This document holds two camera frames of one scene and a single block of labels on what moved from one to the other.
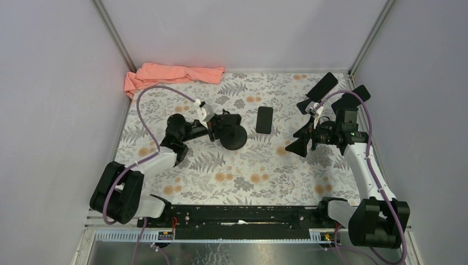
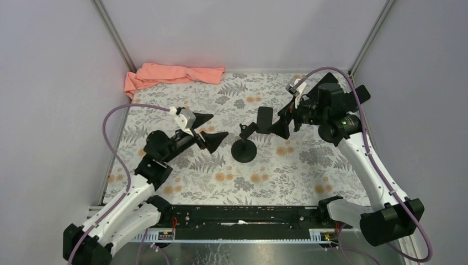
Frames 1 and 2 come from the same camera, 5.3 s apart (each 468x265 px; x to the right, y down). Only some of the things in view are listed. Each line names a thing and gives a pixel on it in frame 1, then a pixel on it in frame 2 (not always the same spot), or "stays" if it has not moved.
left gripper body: [214, 130] -> [197, 134]
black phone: [264, 120] stays
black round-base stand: [232, 134] -> [245, 150]
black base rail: [241, 221] stays
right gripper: [299, 146] -> [281, 127]
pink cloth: [152, 73] stays
